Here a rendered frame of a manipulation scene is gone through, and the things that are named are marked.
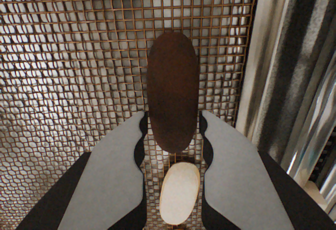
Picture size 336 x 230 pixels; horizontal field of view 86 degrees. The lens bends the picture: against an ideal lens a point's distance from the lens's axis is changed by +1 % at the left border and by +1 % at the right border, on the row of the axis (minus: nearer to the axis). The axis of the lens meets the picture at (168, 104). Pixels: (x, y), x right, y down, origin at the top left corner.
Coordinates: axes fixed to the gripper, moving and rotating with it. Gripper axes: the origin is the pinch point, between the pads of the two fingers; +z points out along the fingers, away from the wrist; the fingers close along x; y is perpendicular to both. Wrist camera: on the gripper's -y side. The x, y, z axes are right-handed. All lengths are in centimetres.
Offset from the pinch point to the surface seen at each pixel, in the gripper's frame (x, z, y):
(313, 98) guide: 11.9, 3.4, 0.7
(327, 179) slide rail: 17.2, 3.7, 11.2
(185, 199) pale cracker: 1.1, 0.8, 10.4
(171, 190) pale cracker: -0.3, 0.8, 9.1
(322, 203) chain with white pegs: 16.1, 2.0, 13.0
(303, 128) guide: 12.0, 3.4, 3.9
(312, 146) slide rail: 14.4, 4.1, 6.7
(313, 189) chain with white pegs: 16.3, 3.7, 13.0
